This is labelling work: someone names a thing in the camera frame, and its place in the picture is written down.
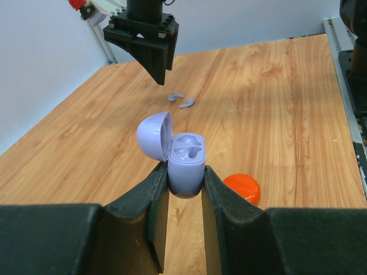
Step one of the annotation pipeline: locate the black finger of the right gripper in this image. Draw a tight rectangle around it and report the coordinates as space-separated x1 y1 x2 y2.
107 38 169 85

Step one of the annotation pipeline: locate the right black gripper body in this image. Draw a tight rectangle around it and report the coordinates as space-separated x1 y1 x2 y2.
103 11 179 50

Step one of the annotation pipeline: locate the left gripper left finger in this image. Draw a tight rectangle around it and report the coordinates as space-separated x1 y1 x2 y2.
1 162 169 274

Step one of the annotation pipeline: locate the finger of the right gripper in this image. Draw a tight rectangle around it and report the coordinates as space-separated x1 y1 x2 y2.
166 31 178 70

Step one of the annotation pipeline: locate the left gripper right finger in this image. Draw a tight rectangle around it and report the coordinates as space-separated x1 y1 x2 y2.
202 167 366 274

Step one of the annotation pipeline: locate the purple earbud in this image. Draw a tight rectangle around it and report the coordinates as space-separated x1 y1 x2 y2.
179 99 195 108
168 93 184 102

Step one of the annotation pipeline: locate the purple charging case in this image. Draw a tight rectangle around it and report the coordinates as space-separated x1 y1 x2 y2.
136 111 206 199

